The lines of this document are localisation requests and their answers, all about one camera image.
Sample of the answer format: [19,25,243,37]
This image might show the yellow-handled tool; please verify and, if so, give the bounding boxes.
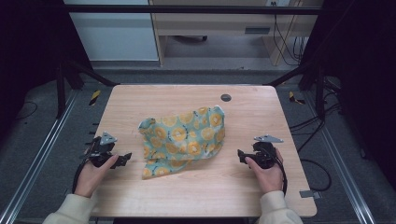
[288,91,306,106]
[88,89,102,107]

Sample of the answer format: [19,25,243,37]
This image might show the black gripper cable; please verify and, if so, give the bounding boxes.
[71,159,91,194]
[272,154,289,196]

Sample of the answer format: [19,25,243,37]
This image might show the light wooden desk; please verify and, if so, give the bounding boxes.
[148,0,323,67]

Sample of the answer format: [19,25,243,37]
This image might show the yellow-handled tool right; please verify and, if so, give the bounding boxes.
[288,91,306,106]

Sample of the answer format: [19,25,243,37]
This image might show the person's left hand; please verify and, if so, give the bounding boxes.
[73,154,120,199]

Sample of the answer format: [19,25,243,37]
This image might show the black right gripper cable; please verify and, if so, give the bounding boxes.
[272,154,289,196]

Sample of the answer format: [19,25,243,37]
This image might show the dark curtain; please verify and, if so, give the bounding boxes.
[0,0,93,138]
[300,0,396,190]

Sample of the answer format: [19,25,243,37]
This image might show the yellow-handled tool left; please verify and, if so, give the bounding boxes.
[88,89,102,107]

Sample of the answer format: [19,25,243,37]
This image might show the black floor cables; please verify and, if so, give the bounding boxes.
[289,77,343,193]

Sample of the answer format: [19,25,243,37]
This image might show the teal cloth with yellow flowers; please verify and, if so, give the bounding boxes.
[137,105,226,181]

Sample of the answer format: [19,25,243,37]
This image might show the black hanging cables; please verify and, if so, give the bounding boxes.
[272,13,308,67]

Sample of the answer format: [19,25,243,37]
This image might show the grey metal table bracket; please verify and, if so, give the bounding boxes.
[299,189,322,201]

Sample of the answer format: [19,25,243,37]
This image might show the white cabinet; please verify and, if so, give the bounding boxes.
[63,0,160,62]

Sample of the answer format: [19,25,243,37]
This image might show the black horizontal frame bar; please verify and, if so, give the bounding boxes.
[63,4,323,16]

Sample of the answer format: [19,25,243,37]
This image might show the thin black floor cable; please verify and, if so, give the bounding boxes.
[14,100,39,121]

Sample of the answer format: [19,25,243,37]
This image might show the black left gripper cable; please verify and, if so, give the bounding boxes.
[71,159,91,194]

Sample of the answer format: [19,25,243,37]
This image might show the person's right hand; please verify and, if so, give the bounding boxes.
[244,147,285,195]

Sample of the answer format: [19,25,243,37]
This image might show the aluminium floor rail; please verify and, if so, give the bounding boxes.
[0,89,79,224]
[302,91,378,224]

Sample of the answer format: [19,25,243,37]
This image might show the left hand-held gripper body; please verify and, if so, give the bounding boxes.
[81,131,119,169]

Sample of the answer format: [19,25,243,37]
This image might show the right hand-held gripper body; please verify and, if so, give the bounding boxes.
[251,133,285,170]

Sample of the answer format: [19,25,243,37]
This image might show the black metal frame stand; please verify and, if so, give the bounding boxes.
[55,58,121,119]
[266,60,327,121]

